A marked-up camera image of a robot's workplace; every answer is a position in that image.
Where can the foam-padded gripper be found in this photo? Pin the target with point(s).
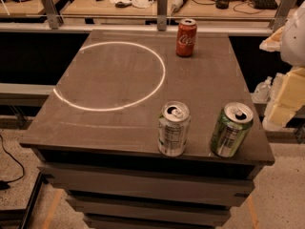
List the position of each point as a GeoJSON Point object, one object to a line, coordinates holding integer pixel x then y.
{"type": "Point", "coordinates": [294, 40]}

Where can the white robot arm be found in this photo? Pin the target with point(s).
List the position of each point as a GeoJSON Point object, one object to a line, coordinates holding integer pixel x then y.
{"type": "Point", "coordinates": [289, 40]}

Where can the green soda can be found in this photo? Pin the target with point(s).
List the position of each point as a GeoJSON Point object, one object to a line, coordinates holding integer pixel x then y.
{"type": "Point", "coordinates": [232, 126]}

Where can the silver white soda can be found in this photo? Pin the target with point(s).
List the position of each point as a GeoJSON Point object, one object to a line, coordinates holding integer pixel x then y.
{"type": "Point", "coordinates": [173, 126]}

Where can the red cola can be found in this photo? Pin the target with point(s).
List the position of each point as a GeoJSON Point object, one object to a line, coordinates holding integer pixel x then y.
{"type": "Point", "coordinates": [186, 35]}

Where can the black round cup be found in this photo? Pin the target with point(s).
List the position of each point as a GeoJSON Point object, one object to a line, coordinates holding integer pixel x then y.
{"type": "Point", "coordinates": [222, 4]}

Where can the white power strip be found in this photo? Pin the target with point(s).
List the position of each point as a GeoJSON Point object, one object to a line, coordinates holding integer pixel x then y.
{"type": "Point", "coordinates": [177, 5]}

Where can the white face mask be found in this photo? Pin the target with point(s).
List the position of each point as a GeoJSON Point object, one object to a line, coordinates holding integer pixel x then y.
{"type": "Point", "coordinates": [141, 4]}

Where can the stacked grey table base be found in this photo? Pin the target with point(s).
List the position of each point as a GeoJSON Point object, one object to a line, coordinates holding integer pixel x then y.
{"type": "Point", "coordinates": [136, 192]}

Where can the metal rail post right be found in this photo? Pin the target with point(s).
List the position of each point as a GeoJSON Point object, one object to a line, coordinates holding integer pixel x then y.
{"type": "Point", "coordinates": [281, 14]}

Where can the metal rail post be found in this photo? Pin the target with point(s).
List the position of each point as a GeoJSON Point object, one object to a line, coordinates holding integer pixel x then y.
{"type": "Point", "coordinates": [281, 14]}
{"type": "Point", "coordinates": [53, 17]}
{"type": "Point", "coordinates": [162, 14]}

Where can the metal rail post middle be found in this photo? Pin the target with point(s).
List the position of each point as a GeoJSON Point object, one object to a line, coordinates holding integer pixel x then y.
{"type": "Point", "coordinates": [162, 14]}

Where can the metal rail post left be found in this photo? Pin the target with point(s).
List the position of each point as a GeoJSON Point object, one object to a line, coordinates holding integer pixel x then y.
{"type": "Point", "coordinates": [53, 17]}

